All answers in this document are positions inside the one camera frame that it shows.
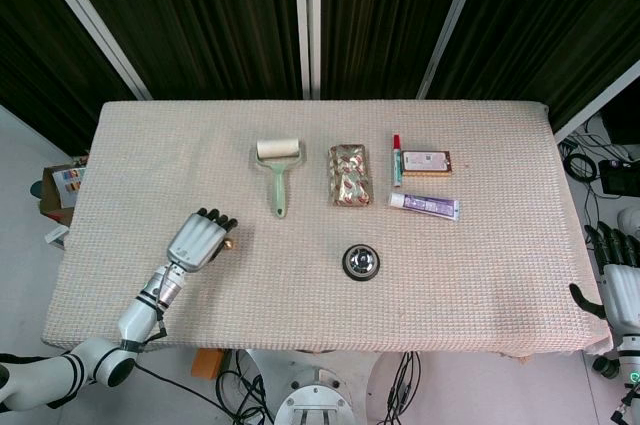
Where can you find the gold red snack package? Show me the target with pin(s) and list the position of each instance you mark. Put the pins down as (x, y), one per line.
(350, 175)

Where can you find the small white carton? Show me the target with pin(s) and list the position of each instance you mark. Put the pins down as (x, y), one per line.
(57, 236)

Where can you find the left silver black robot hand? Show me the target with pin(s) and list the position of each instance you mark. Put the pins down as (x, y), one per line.
(195, 242)

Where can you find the orange block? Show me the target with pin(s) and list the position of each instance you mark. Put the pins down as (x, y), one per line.
(207, 364)

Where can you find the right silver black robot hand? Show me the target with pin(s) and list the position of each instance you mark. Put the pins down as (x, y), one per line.
(622, 295)

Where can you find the open cardboard box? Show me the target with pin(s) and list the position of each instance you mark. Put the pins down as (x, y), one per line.
(60, 190)

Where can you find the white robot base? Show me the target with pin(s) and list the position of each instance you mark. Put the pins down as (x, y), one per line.
(315, 395)

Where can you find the white frame post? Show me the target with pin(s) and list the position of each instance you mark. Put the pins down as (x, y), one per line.
(301, 20)
(90, 20)
(597, 97)
(315, 20)
(452, 20)

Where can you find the green lint roller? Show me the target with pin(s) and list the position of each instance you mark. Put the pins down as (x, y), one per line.
(279, 185)

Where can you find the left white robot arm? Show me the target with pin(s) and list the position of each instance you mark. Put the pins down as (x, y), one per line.
(135, 315)

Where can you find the purple white toothpaste tube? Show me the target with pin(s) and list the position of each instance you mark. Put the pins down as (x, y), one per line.
(427, 206)

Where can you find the dark pleated curtain panel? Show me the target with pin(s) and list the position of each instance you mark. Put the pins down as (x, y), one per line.
(200, 20)
(385, 20)
(40, 60)
(550, 30)

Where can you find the beige waffle tablecloth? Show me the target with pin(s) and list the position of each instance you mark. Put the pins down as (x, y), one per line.
(320, 310)

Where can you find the brown yellow flat box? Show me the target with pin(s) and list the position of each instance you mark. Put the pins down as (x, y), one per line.
(427, 163)

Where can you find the small red-capped ointment tube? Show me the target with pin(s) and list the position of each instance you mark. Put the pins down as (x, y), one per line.
(397, 160)

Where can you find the black electronic device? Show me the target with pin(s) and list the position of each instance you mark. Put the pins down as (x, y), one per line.
(617, 179)

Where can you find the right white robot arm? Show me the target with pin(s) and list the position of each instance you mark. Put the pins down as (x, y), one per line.
(627, 352)

